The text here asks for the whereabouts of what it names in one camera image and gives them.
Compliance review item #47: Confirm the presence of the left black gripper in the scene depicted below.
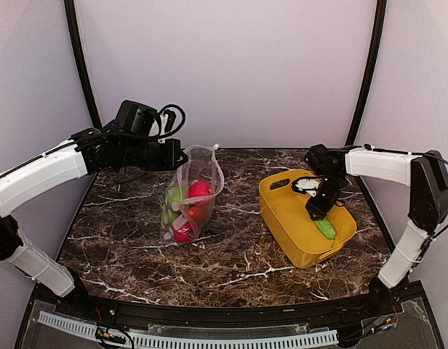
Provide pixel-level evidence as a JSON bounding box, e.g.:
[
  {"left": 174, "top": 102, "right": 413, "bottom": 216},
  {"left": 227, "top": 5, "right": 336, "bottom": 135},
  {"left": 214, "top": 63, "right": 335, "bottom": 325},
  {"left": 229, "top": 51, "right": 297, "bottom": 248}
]
[{"left": 121, "top": 137, "right": 188, "bottom": 170}]

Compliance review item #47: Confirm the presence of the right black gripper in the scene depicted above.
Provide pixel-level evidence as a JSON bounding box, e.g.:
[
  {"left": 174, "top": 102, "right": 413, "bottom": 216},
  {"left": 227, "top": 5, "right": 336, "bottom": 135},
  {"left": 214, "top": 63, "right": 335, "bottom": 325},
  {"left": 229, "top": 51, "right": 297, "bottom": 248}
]
[{"left": 306, "top": 173, "right": 345, "bottom": 220}]

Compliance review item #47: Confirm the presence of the green bitter gourd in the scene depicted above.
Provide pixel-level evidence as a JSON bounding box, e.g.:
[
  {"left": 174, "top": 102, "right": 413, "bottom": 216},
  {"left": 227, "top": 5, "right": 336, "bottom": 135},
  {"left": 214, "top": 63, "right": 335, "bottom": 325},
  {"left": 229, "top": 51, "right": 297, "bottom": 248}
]
[{"left": 314, "top": 217, "right": 337, "bottom": 241}]

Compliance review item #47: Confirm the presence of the yellow plastic basket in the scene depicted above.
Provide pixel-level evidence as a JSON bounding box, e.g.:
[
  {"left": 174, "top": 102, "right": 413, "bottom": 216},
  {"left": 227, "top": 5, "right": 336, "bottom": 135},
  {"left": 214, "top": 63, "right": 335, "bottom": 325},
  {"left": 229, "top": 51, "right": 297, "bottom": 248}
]
[{"left": 259, "top": 169, "right": 357, "bottom": 268}]

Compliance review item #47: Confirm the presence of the red pomegranate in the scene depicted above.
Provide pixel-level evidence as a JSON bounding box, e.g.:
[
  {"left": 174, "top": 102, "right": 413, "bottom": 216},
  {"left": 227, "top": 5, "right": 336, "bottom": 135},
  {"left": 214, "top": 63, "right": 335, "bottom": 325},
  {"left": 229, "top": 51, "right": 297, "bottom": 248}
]
[{"left": 188, "top": 181, "right": 212, "bottom": 206}]

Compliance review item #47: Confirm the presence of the green apple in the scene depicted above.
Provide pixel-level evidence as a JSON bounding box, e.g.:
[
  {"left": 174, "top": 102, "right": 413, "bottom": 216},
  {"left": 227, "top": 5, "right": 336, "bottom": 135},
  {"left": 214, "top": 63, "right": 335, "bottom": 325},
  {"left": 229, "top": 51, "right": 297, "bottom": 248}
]
[{"left": 166, "top": 187, "right": 186, "bottom": 212}]

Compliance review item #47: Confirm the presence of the clear zip top bag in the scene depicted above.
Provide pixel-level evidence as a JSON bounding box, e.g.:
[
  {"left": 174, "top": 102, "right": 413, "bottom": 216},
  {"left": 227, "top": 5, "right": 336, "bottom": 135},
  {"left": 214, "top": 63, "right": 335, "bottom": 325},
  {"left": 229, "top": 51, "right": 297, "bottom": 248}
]
[{"left": 160, "top": 144, "right": 225, "bottom": 244}]

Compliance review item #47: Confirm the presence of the red chili pepper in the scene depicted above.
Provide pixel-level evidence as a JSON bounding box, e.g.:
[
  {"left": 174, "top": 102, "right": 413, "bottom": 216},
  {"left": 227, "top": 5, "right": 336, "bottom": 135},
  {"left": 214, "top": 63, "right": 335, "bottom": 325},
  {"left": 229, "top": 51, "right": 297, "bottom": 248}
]
[{"left": 188, "top": 206, "right": 206, "bottom": 223}]

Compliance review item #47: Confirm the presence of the red tomato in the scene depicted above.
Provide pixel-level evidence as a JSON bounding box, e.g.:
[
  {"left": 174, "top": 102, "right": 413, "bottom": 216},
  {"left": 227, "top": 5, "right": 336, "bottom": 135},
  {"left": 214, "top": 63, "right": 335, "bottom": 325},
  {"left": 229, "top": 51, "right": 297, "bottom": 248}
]
[{"left": 172, "top": 222, "right": 194, "bottom": 244}]

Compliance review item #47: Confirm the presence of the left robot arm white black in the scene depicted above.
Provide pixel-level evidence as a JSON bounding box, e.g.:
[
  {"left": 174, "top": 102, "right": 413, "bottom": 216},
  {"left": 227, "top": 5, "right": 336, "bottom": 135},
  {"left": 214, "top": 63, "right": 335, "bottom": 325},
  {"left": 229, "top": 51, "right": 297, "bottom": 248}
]
[{"left": 0, "top": 129, "right": 188, "bottom": 317}]

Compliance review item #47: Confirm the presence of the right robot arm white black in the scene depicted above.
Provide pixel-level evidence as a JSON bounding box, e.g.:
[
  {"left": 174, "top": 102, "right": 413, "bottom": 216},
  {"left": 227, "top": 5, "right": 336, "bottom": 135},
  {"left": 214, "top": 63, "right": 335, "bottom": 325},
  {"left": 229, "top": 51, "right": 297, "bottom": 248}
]
[{"left": 305, "top": 144, "right": 448, "bottom": 289}]

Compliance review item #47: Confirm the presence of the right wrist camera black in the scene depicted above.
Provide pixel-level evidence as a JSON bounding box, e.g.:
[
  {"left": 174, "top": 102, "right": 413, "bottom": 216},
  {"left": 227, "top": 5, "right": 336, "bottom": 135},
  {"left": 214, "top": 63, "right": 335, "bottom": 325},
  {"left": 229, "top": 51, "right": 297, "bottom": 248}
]
[{"left": 292, "top": 144, "right": 343, "bottom": 197}]

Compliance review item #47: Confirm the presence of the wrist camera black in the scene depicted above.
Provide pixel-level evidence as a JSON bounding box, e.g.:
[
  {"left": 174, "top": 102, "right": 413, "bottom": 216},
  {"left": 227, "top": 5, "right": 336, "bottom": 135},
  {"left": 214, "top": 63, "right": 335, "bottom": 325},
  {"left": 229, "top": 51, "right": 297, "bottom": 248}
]
[
  {"left": 114, "top": 100, "right": 187, "bottom": 143},
  {"left": 292, "top": 144, "right": 343, "bottom": 197}
]

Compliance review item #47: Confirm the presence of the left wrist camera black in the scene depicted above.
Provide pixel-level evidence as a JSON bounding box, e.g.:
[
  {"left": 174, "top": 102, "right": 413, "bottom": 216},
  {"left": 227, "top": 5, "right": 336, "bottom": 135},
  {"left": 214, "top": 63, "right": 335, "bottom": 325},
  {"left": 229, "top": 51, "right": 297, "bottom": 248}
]
[{"left": 114, "top": 100, "right": 187, "bottom": 143}]

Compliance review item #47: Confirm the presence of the right black frame post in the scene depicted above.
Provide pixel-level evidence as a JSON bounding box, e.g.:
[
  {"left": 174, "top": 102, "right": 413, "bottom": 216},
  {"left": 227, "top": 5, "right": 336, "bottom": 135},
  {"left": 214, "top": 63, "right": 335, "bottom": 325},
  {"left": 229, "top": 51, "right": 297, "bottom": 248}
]
[{"left": 345, "top": 0, "right": 387, "bottom": 146}]

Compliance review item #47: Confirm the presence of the black frame post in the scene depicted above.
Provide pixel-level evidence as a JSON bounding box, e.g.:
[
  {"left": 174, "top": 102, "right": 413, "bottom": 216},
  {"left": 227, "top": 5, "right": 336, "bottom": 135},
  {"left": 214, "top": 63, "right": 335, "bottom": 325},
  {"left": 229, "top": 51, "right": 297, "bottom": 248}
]
[
  {"left": 345, "top": 0, "right": 387, "bottom": 146},
  {"left": 63, "top": 0, "right": 101, "bottom": 128}
]

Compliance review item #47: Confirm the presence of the black front rail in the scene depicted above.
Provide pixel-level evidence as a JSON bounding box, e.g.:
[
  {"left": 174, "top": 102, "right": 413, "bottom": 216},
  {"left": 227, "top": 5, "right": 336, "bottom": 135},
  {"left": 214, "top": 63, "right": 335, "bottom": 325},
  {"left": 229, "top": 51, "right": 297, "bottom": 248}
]
[{"left": 57, "top": 294, "right": 393, "bottom": 329}]

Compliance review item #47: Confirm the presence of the grey slotted cable duct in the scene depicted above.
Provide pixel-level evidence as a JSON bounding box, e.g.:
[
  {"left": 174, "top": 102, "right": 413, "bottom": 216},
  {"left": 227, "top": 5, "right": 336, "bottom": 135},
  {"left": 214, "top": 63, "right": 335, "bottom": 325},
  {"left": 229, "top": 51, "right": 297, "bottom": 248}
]
[{"left": 37, "top": 311, "right": 339, "bottom": 348}]

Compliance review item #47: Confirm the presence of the left black frame post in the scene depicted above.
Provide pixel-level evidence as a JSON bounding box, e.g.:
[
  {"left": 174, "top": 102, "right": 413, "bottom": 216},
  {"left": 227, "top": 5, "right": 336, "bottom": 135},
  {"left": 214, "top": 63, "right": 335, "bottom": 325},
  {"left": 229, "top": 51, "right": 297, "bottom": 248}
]
[{"left": 63, "top": 0, "right": 101, "bottom": 128}]

